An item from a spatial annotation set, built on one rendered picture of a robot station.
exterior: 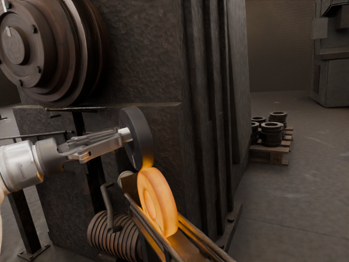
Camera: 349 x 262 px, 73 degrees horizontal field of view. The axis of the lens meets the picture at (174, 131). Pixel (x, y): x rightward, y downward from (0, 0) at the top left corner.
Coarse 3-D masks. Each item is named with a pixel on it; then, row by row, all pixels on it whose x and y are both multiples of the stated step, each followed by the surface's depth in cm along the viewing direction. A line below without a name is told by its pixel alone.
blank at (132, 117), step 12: (132, 108) 53; (120, 120) 58; (132, 120) 50; (144, 120) 51; (132, 132) 51; (144, 132) 50; (132, 144) 59; (144, 144) 50; (132, 156) 57; (144, 156) 50; (144, 168) 54
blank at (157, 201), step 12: (156, 168) 52; (144, 180) 52; (156, 180) 48; (144, 192) 55; (156, 192) 47; (168, 192) 47; (144, 204) 56; (156, 204) 48; (168, 204) 46; (156, 216) 50; (168, 216) 46; (168, 228) 47
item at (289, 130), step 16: (272, 112) 270; (256, 128) 229; (272, 128) 218; (288, 128) 271; (256, 144) 239; (272, 144) 222; (288, 144) 226; (256, 160) 228; (272, 160) 219; (288, 160) 221
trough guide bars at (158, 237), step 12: (132, 204) 59; (132, 216) 63; (144, 216) 52; (180, 216) 50; (156, 228) 47; (180, 228) 50; (192, 228) 45; (156, 240) 47; (204, 240) 42; (168, 252) 41; (204, 252) 44; (216, 252) 39
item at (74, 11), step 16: (64, 0) 74; (80, 0) 78; (80, 16) 74; (80, 32) 75; (80, 48) 77; (96, 48) 81; (80, 64) 79; (96, 64) 83; (80, 80) 81; (80, 96) 89
